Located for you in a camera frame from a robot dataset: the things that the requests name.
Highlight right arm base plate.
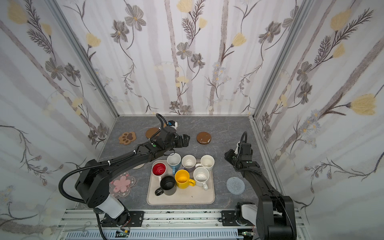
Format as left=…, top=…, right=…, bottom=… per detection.
left=221, top=210, right=255, bottom=227

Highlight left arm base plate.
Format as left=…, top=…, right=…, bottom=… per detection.
left=101, top=210, right=144, bottom=228

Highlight pink flower shaped coaster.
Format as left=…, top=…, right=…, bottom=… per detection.
left=109, top=172, right=137, bottom=199

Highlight yellow mug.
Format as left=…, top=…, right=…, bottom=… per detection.
left=175, top=170, right=196, bottom=189

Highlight cork paw print coaster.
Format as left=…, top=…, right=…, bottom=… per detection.
left=118, top=132, right=137, bottom=146

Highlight light blue mug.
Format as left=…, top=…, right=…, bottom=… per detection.
left=167, top=153, right=182, bottom=175

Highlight brown round wooden coaster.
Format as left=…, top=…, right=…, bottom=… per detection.
left=145, top=128, right=160, bottom=139

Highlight aluminium mounting rail frame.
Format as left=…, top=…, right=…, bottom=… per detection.
left=56, top=208, right=310, bottom=240

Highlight grey blue woven coaster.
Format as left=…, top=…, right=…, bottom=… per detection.
left=226, top=177, right=246, bottom=195

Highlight aluminium corner post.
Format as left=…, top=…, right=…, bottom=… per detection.
left=252, top=0, right=315, bottom=120
left=45, top=0, right=120, bottom=119

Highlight white mug front right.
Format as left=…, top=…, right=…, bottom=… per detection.
left=193, top=167, right=210, bottom=191

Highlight white grey small mug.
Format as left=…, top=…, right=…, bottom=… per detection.
left=182, top=155, right=197, bottom=172

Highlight glossy dark brown round coaster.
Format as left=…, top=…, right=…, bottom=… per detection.
left=197, top=132, right=212, bottom=145

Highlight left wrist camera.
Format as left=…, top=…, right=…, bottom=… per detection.
left=167, top=120, right=178, bottom=130

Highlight red inside white mug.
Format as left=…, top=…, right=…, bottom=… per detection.
left=152, top=163, right=167, bottom=181

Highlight white mug rear right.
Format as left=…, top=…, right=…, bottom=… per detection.
left=195, top=155, right=215, bottom=171

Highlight aluminium corner post left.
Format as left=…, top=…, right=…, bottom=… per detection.
left=45, top=0, right=120, bottom=119

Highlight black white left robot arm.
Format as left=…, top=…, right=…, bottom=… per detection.
left=75, top=127, right=191, bottom=227

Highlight white grey round coaster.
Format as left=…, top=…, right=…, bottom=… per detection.
left=133, top=164, right=145, bottom=169

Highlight aluminium corner post right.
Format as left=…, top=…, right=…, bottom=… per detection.
left=252, top=0, right=315, bottom=120

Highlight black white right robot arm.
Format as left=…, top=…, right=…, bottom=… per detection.
left=225, top=141, right=297, bottom=240

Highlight beige plastic tray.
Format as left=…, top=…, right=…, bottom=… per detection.
left=147, top=171, right=215, bottom=206

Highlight black mug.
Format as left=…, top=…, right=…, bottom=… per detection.
left=155, top=176, right=177, bottom=196

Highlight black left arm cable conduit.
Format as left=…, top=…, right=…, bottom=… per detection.
left=58, top=160, right=112, bottom=240

